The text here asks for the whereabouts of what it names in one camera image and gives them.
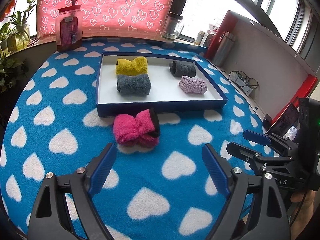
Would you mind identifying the lilac towel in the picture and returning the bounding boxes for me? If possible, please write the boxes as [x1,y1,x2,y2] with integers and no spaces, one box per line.
[179,76,207,94]

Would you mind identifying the dark grey towel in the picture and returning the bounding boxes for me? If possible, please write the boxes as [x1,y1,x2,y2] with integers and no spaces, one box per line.
[169,61,196,77]

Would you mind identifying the pink towel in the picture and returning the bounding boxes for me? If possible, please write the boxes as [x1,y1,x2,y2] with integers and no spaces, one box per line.
[113,108,161,148]

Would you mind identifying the teal grey towel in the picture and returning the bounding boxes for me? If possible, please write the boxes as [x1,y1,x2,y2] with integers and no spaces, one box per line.
[116,74,151,96]

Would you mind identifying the yellow towel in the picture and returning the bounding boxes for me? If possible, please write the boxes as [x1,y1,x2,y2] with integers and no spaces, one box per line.
[116,56,148,76]

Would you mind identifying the bare right hand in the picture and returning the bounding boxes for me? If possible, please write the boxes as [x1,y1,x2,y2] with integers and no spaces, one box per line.
[291,190,316,239]

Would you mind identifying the red board panel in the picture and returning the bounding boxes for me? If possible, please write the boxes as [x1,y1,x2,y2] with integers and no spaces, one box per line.
[204,11,319,120]

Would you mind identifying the eyeglasses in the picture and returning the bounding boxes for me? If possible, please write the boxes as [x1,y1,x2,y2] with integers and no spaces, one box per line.
[228,70,259,89]

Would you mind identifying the white green packet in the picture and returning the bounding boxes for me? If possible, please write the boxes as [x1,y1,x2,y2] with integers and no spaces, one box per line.
[229,72,253,96]

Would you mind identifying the steel thermos flask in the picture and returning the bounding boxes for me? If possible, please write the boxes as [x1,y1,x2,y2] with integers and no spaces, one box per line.
[212,31,236,67]

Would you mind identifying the small bottles on sill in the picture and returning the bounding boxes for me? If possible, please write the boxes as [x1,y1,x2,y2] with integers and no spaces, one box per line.
[194,23,220,48]

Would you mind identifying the glass jar black lid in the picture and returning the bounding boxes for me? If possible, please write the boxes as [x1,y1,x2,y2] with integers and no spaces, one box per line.
[161,12,184,40]

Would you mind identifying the blue white shallow box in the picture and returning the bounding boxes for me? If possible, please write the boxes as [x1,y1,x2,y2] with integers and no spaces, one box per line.
[95,51,228,118]

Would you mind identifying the green potted plants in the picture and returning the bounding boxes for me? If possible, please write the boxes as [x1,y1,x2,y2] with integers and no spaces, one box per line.
[1,0,37,93]

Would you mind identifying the pink lidded plastic jar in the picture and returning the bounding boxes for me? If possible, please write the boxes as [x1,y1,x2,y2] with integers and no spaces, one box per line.
[55,5,83,53]

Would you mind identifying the red heart pattern cloth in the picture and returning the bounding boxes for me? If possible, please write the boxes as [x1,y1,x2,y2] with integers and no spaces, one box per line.
[36,0,172,40]

